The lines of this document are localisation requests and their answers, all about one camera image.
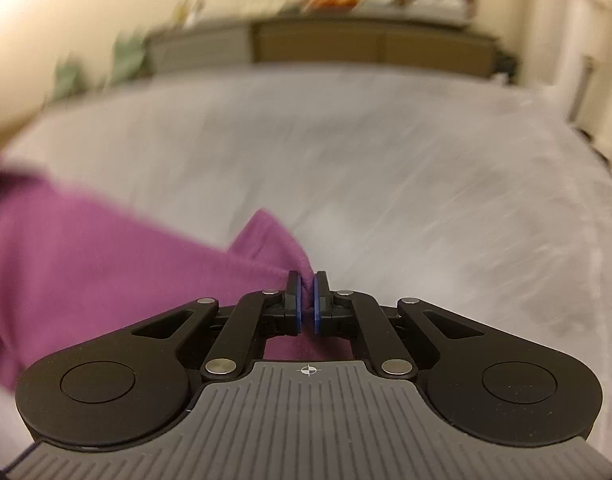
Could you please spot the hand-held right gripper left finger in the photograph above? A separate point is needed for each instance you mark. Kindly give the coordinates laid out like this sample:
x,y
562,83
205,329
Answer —
x,y
296,301

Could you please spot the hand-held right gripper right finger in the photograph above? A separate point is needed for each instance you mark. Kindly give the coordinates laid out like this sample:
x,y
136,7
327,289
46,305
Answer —
x,y
317,305

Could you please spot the purple garment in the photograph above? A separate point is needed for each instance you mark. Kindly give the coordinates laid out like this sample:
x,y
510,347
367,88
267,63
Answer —
x,y
86,270

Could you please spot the grey bed sheet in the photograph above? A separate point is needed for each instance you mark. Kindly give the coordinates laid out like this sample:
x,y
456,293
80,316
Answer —
x,y
385,185

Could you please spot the long low wooden cabinet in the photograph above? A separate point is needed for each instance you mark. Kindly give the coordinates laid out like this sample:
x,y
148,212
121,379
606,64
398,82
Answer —
x,y
336,45

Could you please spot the green cloth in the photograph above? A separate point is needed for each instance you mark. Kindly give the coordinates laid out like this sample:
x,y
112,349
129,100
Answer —
x,y
128,55

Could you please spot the colourful clutter on cabinet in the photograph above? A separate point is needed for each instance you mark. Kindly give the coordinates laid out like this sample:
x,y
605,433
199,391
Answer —
x,y
331,0

